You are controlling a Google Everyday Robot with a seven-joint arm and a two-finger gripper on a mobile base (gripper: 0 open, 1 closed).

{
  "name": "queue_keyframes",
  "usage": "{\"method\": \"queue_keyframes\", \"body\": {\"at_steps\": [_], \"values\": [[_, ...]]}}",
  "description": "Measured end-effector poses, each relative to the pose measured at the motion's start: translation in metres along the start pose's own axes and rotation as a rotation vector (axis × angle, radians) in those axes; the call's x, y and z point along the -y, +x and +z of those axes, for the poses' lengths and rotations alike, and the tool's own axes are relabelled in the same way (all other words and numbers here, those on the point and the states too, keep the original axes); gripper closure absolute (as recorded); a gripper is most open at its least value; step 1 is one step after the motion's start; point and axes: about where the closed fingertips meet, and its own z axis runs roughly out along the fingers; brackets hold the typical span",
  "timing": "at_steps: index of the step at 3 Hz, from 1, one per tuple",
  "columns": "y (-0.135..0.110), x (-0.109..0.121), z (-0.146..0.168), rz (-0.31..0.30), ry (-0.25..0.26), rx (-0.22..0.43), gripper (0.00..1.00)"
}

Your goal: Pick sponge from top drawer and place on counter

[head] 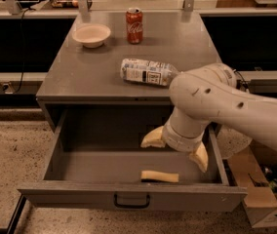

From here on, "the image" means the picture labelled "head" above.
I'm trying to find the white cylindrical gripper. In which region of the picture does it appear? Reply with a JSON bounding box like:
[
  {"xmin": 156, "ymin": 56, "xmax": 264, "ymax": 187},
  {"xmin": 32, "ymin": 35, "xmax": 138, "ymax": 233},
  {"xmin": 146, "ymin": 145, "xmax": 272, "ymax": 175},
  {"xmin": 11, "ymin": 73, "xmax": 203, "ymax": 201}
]
[{"xmin": 140, "ymin": 121, "xmax": 209, "ymax": 173}]

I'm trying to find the yellow green sponge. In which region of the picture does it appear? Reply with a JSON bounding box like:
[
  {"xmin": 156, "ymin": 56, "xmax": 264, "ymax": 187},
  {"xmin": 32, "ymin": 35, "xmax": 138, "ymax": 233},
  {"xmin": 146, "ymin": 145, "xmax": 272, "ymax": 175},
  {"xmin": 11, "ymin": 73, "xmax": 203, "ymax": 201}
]
[{"xmin": 140, "ymin": 171, "xmax": 179, "ymax": 183}]

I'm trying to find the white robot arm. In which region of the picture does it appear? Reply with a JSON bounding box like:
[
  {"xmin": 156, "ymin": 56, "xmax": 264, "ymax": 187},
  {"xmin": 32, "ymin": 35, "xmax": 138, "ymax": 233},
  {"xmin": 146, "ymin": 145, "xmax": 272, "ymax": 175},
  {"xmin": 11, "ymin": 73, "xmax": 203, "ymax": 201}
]
[{"xmin": 141, "ymin": 63, "xmax": 277, "ymax": 172}]

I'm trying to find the open grey top drawer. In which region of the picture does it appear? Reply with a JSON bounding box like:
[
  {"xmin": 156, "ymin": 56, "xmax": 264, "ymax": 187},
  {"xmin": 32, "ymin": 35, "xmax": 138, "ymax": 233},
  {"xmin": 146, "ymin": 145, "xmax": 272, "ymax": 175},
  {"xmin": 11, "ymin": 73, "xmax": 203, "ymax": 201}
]
[{"xmin": 19, "ymin": 105, "xmax": 247, "ymax": 212}]

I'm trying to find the clear plastic water bottle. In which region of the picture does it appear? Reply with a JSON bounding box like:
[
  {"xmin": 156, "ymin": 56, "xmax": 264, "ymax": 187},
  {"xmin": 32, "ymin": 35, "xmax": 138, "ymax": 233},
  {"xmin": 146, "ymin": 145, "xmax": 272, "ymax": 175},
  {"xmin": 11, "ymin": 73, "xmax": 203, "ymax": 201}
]
[{"xmin": 120, "ymin": 58, "xmax": 178, "ymax": 87}]

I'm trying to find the open cardboard box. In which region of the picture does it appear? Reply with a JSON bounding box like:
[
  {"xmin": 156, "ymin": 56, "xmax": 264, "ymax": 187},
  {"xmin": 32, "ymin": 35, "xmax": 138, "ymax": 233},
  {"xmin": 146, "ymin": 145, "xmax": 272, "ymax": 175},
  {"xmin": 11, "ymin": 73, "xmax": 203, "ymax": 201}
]
[{"xmin": 227, "ymin": 140, "xmax": 277, "ymax": 228}]

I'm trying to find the grey metal cabinet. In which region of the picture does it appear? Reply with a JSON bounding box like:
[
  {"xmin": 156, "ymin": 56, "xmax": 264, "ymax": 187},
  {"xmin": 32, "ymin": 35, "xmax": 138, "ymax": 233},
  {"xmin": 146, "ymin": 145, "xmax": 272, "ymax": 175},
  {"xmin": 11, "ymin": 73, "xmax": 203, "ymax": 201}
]
[{"xmin": 37, "ymin": 10, "xmax": 221, "ymax": 128}]

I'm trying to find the red cola can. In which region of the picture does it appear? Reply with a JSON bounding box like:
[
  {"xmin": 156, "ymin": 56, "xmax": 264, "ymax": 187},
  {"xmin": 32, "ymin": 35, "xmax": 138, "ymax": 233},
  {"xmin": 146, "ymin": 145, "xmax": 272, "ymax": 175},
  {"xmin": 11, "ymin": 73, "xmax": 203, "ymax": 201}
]
[{"xmin": 126, "ymin": 8, "xmax": 143, "ymax": 44}]

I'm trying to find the white paper bowl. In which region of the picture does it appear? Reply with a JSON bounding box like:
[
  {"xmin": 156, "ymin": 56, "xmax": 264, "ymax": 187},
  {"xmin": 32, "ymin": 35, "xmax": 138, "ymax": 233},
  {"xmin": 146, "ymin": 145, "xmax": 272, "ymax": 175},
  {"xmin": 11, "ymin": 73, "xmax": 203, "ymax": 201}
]
[{"xmin": 72, "ymin": 23, "xmax": 111, "ymax": 48}]

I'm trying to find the black drawer handle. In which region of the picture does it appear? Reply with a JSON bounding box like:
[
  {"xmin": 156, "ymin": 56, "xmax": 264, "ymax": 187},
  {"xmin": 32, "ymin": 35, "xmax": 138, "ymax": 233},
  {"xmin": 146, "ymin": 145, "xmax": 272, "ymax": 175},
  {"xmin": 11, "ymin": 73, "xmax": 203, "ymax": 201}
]
[{"xmin": 113, "ymin": 194, "xmax": 150, "ymax": 210}]

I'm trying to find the black hanging cable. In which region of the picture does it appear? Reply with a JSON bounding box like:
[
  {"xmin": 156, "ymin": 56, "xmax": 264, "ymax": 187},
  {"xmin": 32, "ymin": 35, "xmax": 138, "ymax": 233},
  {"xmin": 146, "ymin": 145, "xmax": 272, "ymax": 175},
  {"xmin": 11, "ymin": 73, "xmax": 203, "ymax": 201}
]
[{"xmin": 13, "ymin": 7, "xmax": 37, "ymax": 95}]

